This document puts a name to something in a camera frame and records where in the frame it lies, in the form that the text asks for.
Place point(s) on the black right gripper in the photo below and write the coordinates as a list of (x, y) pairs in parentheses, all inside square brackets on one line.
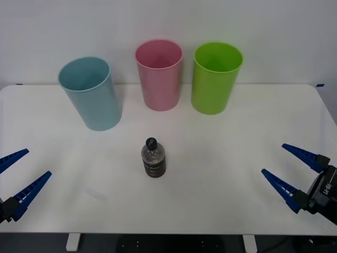
[(325, 192)]

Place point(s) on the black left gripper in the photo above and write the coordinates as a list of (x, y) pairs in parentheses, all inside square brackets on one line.
[(2, 212)]

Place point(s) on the dark bottle with black cap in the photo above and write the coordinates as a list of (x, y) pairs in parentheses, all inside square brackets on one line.
[(154, 163)]

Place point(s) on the white table leg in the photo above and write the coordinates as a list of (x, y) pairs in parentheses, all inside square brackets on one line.
[(72, 242), (250, 243)]

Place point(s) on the pale blue plastic bin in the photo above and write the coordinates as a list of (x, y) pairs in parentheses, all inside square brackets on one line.
[(97, 105)]

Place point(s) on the green plastic bin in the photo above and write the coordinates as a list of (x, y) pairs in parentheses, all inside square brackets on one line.
[(210, 92)]

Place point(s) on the pink plastic bin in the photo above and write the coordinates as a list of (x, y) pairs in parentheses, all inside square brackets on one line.
[(160, 89)]

